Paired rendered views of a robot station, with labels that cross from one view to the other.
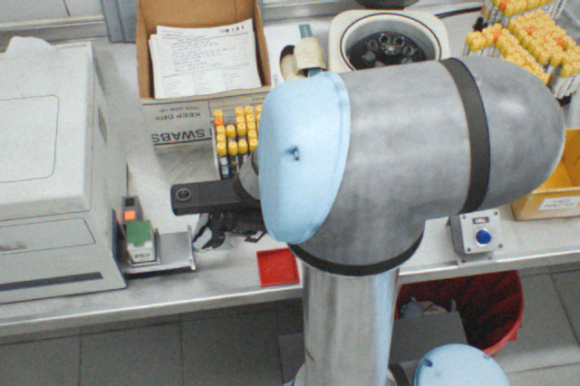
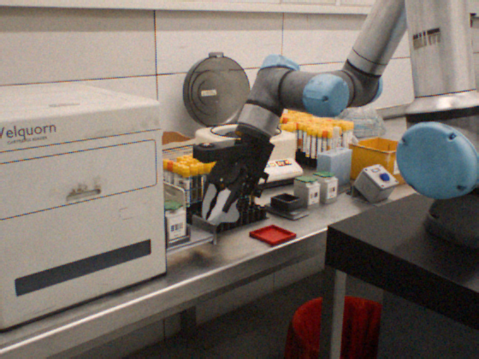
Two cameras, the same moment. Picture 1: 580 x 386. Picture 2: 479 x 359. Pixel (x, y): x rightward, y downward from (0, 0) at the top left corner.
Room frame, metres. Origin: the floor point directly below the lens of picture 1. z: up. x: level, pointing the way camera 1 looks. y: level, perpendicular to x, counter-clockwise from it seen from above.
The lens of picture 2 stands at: (-0.29, 0.63, 1.30)
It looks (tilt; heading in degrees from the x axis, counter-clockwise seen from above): 17 degrees down; 327
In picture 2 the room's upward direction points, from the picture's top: 1 degrees clockwise
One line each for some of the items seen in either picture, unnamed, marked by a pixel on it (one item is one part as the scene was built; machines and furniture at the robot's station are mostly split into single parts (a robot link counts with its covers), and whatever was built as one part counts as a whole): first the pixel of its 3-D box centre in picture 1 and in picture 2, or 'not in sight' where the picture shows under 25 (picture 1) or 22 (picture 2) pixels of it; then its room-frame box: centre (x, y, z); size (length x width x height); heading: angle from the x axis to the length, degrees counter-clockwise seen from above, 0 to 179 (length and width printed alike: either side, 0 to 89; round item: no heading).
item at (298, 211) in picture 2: not in sight; (286, 204); (0.61, -0.09, 0.89); 0.09 x 0.05 x 0.04; 11
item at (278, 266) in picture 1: (277, 266); (272, 234); (0.52, 0.02, 0.88); 0.07 x 0.07 x 0.01; 9
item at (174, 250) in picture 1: (131, 252); (159, 239); (0.52, 0.27, 0.92); 0.21 x 0.07 x 0.05; 99
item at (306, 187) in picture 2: not in sight; (306, 192); (0.63, -0.16, 0.91); 0.05 x 0.04 x 0.07; 9
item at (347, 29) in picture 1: (387, 74); (249, 152); (0.92, -0.20, 0.94); 0.30 x 0.24 x 0.12; 0
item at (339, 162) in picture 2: not in sight; (334, 170); (0.69, -0.30, 0.92); 0.10 x 0.07 x 0.10; 105
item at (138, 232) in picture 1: (139, 233); (168, 206); (0.52, 0.24, 0.98); 0.05 x 0.04 x 0.01; 9
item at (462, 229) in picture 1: (472, 222); (369, 182); (0.59, -0.32, 0.92); 0.13 x 0.07 x 0.08; 9
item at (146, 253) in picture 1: (142, 243); (169, 223); (0.52, 0.24, 0.95); 0.05 x 0.04 x 0.06; 9
